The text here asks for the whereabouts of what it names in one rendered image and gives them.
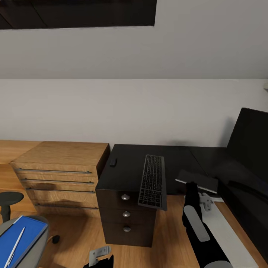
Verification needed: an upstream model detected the notebook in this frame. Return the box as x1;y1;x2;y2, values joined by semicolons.
175;170;218;194

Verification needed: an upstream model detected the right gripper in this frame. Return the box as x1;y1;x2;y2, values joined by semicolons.
185;181;200;203

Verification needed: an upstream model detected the pen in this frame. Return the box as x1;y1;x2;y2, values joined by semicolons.
4;228;24;268

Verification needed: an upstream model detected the keyboard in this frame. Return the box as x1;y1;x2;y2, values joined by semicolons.
138;154;168;212

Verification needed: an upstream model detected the folder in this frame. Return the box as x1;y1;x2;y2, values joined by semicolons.
0;216;48;268

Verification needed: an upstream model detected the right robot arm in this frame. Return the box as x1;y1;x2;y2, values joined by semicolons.
182;181;233;268

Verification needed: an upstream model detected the mouse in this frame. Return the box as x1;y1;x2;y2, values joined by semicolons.
110;158;117;166

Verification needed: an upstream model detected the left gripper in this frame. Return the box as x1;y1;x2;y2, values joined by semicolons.
83;255;114;268

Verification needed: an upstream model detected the swivel chair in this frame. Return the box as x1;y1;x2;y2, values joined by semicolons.
0;192;60;268

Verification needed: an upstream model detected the monitor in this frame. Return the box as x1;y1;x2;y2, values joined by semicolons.
225;107;268;200

